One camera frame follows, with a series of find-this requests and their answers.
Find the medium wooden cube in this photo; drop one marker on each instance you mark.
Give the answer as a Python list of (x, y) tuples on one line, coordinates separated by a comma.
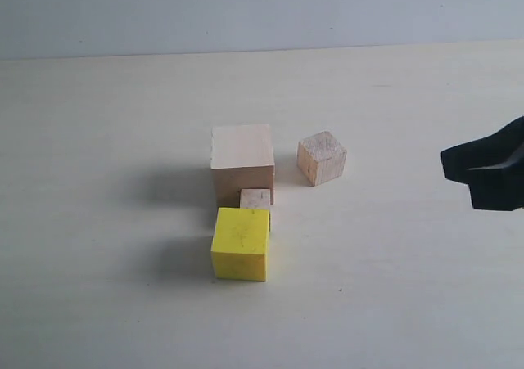
[(321, 157)]

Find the small wooden cube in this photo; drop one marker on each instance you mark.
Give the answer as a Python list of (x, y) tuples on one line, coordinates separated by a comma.
[(254, 199)]

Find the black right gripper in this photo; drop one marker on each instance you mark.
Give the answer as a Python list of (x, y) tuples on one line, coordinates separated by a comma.
[(491, 167)]

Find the yellow cube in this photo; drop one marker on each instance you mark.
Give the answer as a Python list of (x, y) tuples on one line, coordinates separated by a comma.
[(240, 245)]

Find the large pale wooden cube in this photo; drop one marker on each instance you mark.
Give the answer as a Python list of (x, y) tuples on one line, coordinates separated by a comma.
[(241, 158)]

